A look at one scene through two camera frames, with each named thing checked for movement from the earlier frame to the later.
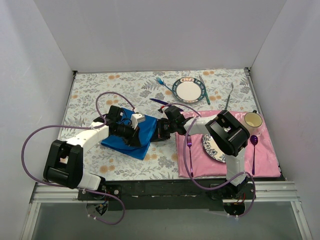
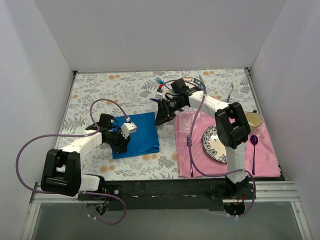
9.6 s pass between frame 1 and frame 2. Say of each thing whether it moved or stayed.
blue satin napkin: moved
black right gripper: moved
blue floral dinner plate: stayed
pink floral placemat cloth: stayed
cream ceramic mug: stayed
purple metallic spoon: stayed
